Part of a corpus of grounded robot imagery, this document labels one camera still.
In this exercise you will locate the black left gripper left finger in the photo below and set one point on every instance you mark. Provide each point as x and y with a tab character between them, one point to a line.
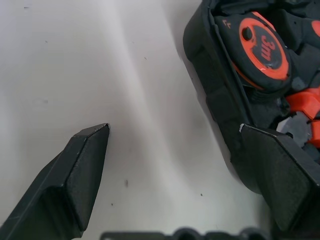
50	190

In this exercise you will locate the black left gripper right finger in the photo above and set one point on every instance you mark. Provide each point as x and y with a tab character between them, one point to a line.
282	180

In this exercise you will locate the black tool case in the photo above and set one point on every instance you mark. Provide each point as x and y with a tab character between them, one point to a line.
212	75

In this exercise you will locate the black orange tape measure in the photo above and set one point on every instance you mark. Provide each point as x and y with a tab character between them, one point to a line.
262	50

